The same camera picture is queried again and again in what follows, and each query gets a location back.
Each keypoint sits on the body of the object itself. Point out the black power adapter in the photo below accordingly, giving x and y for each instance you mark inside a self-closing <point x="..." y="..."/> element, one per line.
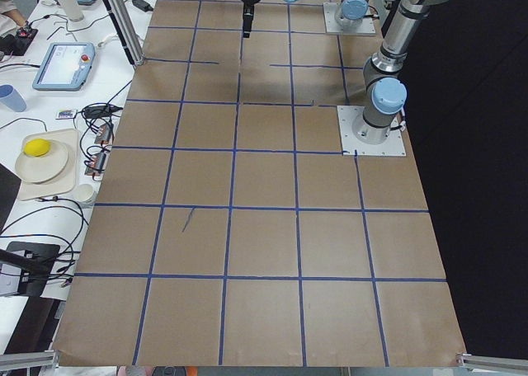
<point x="142" y="5"/>

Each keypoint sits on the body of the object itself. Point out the teach pendant tablet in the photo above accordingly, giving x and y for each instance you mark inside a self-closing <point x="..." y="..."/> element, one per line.
<point x="65" y="67"/>

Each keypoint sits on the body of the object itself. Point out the white paper cup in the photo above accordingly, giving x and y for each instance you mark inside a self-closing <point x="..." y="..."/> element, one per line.
<point x="85" y="195"/>

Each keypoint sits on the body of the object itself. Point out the yellow lemon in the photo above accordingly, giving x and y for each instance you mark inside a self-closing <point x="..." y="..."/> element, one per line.
<point x="37" y="147"/>

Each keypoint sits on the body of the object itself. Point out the beige tray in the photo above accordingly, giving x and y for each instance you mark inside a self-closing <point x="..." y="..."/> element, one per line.
<point x="67" y="179"/>

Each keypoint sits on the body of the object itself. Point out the blue plastic cup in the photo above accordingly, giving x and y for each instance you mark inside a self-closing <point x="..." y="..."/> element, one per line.
<point x="11" y="98"/>

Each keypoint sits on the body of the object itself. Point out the beige plate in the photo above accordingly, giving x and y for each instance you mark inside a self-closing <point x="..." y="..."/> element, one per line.
<point x="41" y="169"/>

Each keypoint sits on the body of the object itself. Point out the black box device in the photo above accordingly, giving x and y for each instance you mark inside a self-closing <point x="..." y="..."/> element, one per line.
<point x="26" y="268"/>

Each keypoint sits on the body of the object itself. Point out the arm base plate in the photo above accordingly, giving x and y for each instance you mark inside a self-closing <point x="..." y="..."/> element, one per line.
<point x="337" y="24"/>
<point x="360" y="139"/>

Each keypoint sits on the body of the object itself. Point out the aluminium frame post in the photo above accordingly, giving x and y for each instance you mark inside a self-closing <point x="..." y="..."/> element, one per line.
<point x="125" y="31"/>

